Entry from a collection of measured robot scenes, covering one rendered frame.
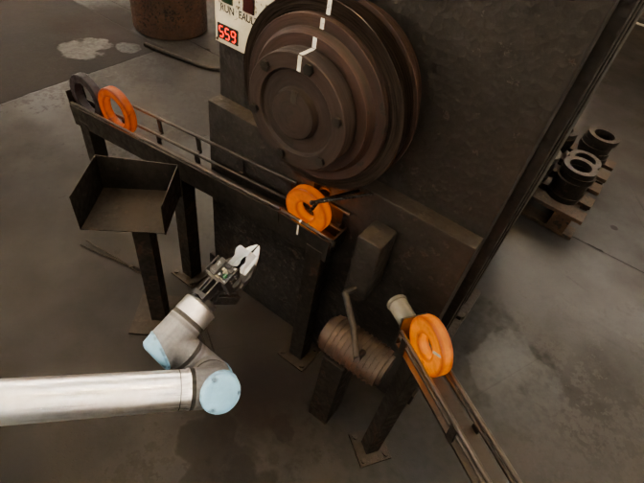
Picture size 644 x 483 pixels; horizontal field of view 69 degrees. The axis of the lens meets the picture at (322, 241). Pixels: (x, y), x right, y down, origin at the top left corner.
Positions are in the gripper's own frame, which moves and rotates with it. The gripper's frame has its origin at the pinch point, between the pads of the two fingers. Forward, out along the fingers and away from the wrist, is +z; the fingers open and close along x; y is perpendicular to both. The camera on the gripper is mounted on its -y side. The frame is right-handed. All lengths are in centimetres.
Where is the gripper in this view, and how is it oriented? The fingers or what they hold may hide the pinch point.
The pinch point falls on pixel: (255, 250)
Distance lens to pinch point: 127.0
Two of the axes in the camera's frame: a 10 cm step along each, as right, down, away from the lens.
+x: -8.0, -5.0, 3.3
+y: -0.6, -4.9, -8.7
